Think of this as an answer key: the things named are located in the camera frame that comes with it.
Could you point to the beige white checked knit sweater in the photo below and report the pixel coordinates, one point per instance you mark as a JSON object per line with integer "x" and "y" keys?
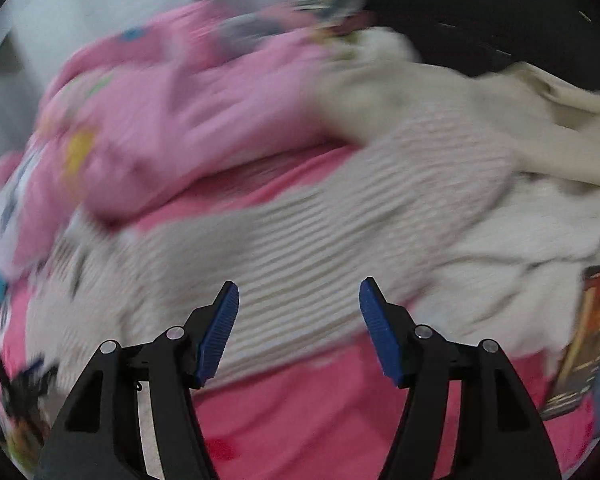
{"x": 305, "y": 250}

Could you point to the beige clothes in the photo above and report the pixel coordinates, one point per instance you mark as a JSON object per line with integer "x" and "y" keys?
{"x": 505, "y": 105}

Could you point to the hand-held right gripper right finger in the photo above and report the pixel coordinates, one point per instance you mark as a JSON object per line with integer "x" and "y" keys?
{"x": 377, "y": 332}

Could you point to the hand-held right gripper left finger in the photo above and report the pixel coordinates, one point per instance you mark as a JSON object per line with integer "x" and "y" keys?
{"x": 219, "y": 332}

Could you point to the dark yellow printed packet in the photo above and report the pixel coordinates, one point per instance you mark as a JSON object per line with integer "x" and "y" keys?
{"x": 587, "y": 350}

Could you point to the plaid cloth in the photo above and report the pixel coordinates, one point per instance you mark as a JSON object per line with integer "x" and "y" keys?
{"x": 330, "y": 2}

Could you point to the pink floral blanket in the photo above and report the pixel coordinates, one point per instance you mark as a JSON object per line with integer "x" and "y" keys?
{"x": 305, "y": 420}

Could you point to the pink rabbit print quilt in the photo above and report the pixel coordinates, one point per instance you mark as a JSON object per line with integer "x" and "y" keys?
{"x": 190, "y": 110}

